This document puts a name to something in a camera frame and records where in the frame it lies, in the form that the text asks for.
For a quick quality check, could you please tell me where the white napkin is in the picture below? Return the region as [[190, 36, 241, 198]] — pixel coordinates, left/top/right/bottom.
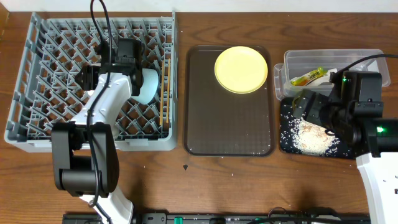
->
[[307, 68, 337, 86]]

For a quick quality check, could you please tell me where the green snack wrapper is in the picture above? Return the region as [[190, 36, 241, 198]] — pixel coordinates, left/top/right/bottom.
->
[[290, 67, 327, 86]]

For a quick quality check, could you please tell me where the light blue bowl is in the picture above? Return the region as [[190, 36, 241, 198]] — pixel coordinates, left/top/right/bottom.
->
[[131, 68, 159, 105]]

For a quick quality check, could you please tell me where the wooden chopstick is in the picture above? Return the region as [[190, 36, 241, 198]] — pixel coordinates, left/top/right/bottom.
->
[[166, 58, 171, 124], [159, 60, 165, 126]]

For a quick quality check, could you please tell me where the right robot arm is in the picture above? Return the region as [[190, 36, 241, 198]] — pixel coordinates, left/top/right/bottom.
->
[[292, 70, 397, 223]]

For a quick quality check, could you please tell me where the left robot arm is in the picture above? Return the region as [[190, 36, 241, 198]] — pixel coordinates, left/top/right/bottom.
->
[[51, 38, 144, 223]]

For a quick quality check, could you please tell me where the rice food waste pile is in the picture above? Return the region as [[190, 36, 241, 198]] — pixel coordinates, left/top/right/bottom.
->
[[280, 107, 349, 157]]

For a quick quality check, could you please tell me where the black waste tray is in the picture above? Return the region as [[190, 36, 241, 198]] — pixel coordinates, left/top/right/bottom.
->
[[279, 97, 358, 160]]

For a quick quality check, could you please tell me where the clear plastic bin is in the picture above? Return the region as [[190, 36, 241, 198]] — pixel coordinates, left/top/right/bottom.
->
[[274, 49, 383, 100]]

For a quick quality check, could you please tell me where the yellow plate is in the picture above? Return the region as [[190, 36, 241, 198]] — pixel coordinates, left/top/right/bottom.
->
[[214, 46, 269, 94]]

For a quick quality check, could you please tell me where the grey dish rack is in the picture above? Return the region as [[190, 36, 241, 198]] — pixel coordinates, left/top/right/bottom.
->
[[4, 13, 178, 152]]

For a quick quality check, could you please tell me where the dark brown serving tray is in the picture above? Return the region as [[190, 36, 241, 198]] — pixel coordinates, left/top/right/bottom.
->
[[182, 45, 276, 157]]

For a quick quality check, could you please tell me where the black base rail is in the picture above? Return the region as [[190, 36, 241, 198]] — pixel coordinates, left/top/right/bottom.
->
[[62, 208, 371, 224]]

